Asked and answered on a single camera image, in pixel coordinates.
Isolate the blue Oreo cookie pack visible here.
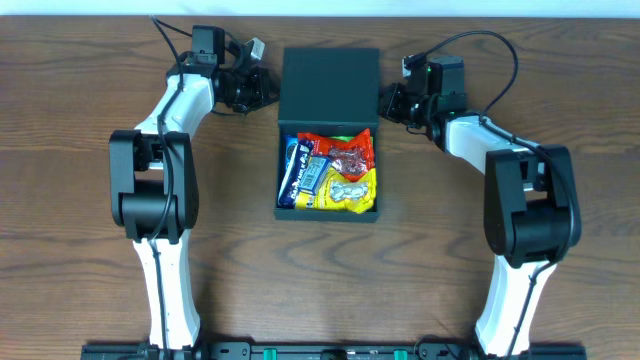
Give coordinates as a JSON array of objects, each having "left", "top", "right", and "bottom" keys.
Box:
[{"left": 283, "top": 135, "right": 298, "bottom": 173}]

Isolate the dark green gift box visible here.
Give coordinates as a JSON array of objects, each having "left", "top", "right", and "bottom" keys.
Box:
[{"left": 273, "top": 46, "right": 381, "bottom": 224}]

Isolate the red Hacks candy bag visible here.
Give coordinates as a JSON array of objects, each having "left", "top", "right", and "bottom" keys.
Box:
[{"left": 298, "top": 128, "right": 375, "bottom": 182}]

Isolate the Haribo worms candy bag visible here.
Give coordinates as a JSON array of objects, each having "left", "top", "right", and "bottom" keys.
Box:
[{"left": 330, "top": 136, "right": 354, "bottom": 142}]

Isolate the small blue candy box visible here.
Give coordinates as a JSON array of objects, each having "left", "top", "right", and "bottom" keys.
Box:
[{"left": 299, "top": 156, "right": 331, "bottom": 195}]

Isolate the yellow Hacks candy bag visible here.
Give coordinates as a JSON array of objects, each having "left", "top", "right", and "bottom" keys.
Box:
[{"left": 294, "top": 168, "right": 377, "bottom": 214}]

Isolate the Dairy Milk chocolate bar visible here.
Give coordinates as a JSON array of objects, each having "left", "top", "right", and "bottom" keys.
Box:
[{"left": 277, "top": 140, "right": 313, "bottom": 208}]

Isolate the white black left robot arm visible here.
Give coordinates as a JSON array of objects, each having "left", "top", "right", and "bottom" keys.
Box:
[{"left": 109, "top": 25, "right": 279, "bottom": 359}]

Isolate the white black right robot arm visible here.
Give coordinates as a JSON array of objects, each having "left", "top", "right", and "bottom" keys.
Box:
[{"left": 379, "top": 55, "right": 581, "bottom": 359}]

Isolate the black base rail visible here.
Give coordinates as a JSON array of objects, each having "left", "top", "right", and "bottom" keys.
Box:
[{"left": 79, "top": 340, "right": 589, "bottom": 360}]

